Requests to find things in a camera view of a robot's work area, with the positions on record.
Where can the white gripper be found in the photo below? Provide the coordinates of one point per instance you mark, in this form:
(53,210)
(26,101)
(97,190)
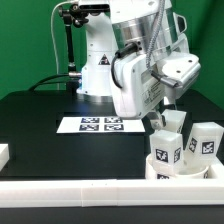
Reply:
(139,93)

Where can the white round stool seat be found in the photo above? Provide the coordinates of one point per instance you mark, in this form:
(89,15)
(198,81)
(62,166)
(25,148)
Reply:
(186,173)

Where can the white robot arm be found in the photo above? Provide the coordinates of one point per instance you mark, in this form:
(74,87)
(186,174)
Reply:
(141,27)

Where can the white marker sheet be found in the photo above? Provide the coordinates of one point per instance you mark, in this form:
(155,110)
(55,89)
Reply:
(108,124)

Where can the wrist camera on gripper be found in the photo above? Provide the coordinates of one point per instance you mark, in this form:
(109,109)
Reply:
(178,73)

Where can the white U-shaped wall fence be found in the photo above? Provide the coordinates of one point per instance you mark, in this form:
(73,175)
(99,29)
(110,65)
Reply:
(91,193)

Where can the camera on mount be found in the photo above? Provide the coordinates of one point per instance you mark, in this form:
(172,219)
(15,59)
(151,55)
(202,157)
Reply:
(94,5)

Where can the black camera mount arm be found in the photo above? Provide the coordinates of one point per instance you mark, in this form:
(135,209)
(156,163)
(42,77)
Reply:
(72,17)

